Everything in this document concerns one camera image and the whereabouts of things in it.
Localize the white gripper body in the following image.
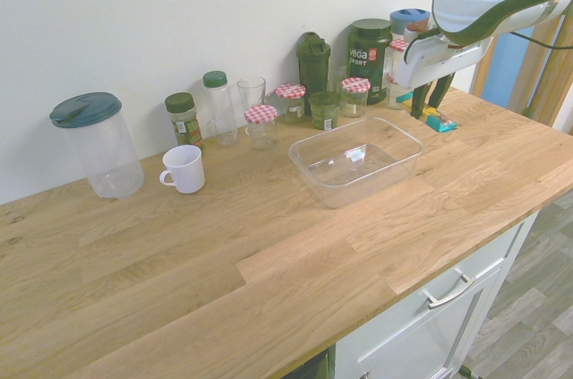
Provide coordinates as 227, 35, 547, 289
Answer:
395, 35, 490, 90

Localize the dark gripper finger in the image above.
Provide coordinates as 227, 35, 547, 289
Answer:
411, 82, 432, 120
429, 73, 455, 109

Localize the yellow teal protein bar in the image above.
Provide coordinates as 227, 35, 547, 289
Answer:
399, 92, 462, 134

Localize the dark green protein powder tub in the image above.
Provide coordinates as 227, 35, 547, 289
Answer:
347, 18, 395, 106

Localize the clear plastic rectangular container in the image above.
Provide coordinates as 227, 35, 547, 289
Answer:
287, 116, 424, 211

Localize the tall jar red checkered lid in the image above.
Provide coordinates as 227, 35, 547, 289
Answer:
385, 38, 411, 111

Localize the bottle with blue lid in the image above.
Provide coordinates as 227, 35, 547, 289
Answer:
389, 8, 432, 42

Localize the glass jar red checkered lid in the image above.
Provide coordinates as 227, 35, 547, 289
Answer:
340, 77, 372, 119
244, 104, 279, 151
273, 82, 308, 125

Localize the green translucent measuring cup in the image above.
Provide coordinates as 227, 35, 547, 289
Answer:
307, 90, 343, 131

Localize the dark green shaker bottle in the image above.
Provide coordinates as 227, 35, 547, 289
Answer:
295, 31, 333, 117

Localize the clear drinking glass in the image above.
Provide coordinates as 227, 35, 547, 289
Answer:
236, 76, 268, 129

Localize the clear bottle with green cap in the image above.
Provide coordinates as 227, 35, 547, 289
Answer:
201, 70, 239, 148

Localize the white kitchen cabinet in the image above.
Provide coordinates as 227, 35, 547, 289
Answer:
333, 211, 543, 379

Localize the spice jar with green lid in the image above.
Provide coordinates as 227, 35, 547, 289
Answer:
164, 91, 206, 152

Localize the white plastic mug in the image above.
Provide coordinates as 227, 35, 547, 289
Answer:
159, 144, 207, 194

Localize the clear canister with teal lid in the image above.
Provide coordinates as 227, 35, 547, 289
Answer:
48, 91, 146, 199

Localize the wooden door frame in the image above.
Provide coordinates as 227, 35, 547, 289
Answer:
469, 0, 573, 134

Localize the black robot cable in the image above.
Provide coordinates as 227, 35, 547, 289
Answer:
509, 15, 573, 52

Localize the silver drawer handle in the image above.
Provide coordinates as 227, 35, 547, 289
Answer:
423, 274, 477, 310

